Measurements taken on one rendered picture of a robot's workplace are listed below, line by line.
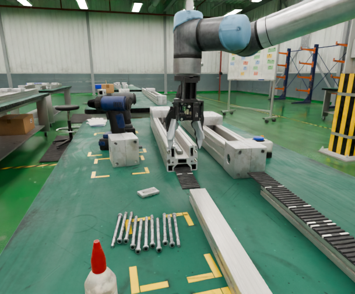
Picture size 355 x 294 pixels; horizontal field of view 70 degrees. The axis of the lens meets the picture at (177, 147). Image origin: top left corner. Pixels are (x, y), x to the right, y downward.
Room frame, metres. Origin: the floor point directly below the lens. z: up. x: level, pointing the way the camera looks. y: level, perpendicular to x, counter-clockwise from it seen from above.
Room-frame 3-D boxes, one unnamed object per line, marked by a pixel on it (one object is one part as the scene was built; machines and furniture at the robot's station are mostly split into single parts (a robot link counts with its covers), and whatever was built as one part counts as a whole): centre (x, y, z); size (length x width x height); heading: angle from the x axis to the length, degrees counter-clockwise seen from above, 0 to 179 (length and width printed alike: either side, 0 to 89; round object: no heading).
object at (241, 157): (0.77, -0.22, 0.83); 0.12 x 0.09 x 0.10; 100
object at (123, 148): (0.88, 0.18, 0.83); 0.11 x 0.10 x 0.10; 111
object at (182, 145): (1.17, 0.05, 0.82); 0.80 x 0.10 x 0.09; 10
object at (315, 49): (10.21, -4.92, 1.10); 3.30 x 0.90 x 2.20; 14
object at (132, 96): (1.24, 0.30, 0.89); 0.20 x 0.08 x 0.22; 106
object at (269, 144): (0.95, -0.30, 0.81); 0.10 x 0.08 x 0.06; 100
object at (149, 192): (0.61, 0.08, 0.78); 0.05 x 0.03 x 0.01; 123
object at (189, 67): (0.71, -0.03, 1.10); 0.08 x 0.08 x 0.05
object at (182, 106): (0.71, -0.03, 1.02); 0.09 x 0.08 x 0.12; 10
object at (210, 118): (1.20, -0.14, 0.87); 0.16 x 0.11 x 0.07; 10
